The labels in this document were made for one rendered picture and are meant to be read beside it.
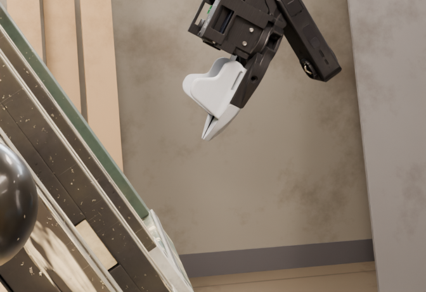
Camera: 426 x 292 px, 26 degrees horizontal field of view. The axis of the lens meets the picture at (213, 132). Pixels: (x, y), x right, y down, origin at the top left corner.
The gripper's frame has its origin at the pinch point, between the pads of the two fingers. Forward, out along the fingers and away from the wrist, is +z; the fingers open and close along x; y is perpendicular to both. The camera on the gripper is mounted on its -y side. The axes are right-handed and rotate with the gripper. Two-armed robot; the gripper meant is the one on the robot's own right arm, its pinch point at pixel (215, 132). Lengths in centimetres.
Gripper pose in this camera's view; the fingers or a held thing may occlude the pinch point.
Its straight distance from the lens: 101.7
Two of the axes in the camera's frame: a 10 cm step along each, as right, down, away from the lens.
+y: -8.6, -4.1, -3.1
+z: -4.5, 8.9, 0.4
